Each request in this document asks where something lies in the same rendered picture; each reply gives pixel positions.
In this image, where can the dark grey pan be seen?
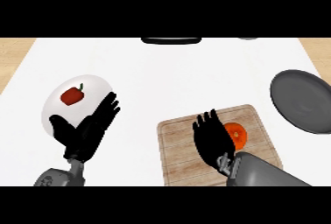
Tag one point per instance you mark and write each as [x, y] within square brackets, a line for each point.
[303, 100]

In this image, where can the black flat appliance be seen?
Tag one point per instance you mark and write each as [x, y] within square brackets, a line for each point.
[171, 40]

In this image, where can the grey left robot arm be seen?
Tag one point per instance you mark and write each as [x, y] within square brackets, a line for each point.
[59, 177]

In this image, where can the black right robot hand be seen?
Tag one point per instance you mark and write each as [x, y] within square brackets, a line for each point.
[211, 139]

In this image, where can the white oval plate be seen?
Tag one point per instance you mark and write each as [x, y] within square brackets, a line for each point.
[72, 99]

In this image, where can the orange squash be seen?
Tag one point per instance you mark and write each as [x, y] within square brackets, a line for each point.
[238, 134]

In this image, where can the red bell pepper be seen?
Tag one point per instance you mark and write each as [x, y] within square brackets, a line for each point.
[72, 95]

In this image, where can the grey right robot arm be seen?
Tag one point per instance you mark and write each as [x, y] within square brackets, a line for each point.
[263, 172]

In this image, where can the grey round object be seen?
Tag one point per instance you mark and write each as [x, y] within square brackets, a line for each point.
[248, 38]

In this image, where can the wooden cutting board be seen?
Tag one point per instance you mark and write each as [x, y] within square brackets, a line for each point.
[189, 145]

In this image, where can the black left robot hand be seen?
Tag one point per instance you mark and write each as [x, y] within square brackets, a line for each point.
[87, 130]

